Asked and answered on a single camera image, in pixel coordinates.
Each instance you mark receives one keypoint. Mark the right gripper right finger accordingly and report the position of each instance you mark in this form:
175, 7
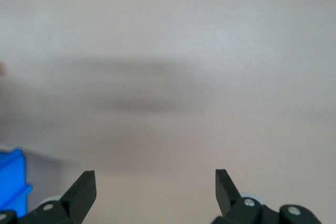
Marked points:
228, 197

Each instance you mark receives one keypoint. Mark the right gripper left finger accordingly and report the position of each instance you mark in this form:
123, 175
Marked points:
78, 197

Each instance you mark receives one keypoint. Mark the blue plastic storage bin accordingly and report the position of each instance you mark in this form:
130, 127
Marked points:
13, 176

